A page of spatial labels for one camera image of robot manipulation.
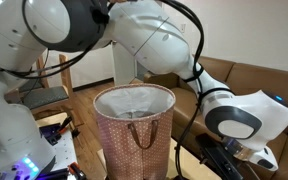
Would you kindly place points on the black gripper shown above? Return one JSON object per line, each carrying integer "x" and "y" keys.
{"x": 216, "y": 157}

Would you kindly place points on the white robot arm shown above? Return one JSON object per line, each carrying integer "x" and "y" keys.
{"x": 29, "y": 27}

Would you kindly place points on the brown leather sofa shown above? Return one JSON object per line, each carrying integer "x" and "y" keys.
{"x": 265, "y": 91}

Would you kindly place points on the wooden chair with grey cushion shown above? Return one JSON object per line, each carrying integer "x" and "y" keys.
{"x": 39, "y": 97}

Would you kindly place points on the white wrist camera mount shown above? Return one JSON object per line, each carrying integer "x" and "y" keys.
{"x": 264, "y": 158}

